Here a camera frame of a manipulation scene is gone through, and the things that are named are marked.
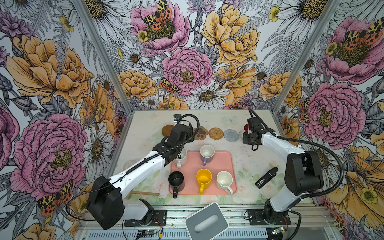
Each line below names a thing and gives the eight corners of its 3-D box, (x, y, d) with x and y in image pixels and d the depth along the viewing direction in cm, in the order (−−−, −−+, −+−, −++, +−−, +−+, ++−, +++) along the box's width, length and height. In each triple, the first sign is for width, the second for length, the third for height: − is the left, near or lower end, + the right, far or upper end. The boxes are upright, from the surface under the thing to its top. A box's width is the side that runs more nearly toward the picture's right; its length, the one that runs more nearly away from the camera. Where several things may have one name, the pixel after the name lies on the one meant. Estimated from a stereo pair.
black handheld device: (259, 190, 85) (261, 187, 82) (253, 184, 87) (256, 181, 84) (277, 174, 91) (281, 171, 88) (272, 168, 93) (275, 165, 90)
